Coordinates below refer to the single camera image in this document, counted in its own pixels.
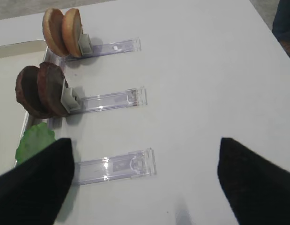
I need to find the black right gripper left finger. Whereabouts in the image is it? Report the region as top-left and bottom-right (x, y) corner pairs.
(0, 138), (74, 225)

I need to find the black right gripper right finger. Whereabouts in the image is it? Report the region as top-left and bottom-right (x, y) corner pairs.
(217, 138), (290, 225)

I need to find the green lettuce leaf on rack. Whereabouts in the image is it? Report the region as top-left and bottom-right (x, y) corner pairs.
(15, 122), (55, 165)

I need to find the inner brown meat patty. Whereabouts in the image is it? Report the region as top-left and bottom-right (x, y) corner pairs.
(15, 66), (51, 119)

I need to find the brown meat patty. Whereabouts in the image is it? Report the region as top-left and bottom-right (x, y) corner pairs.
(15, 66), (51, 119)
(37, 62), (69, 117)

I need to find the clear lettuce pusher track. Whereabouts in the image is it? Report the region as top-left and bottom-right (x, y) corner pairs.
(72, 148), (156, 186)

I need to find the outer brown meat patty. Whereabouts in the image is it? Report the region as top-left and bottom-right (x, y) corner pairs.
(37, 62), (69, 117)

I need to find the white metal tray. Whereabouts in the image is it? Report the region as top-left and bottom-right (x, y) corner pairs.
(0, 40), (47, 175)

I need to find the grey patty pusher block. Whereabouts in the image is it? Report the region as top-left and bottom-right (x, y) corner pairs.
(61, 86), (81, 113)

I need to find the clear patty pusher track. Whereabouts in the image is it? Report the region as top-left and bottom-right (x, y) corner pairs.
(70, 87), (147, 114)

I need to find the grey bun pusher block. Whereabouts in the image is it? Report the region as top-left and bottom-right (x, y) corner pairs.
(78, 33), (93, 55)

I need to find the dark blue seated person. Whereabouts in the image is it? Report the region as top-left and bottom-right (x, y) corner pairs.
(272, 0), (290, 58)

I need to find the inner right bun half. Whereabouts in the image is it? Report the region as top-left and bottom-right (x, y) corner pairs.
(42, 8), (69, 57)

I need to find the bun half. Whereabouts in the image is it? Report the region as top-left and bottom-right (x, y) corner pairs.
(62, 8), (82, 58)
(42, 8), (69, 57)

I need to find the outer right bun half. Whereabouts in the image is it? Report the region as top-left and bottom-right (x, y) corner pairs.
(62, 8), (82, 58)

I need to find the clear bun pusher track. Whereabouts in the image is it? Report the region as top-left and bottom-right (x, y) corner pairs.
(65, 37), (142, 61)

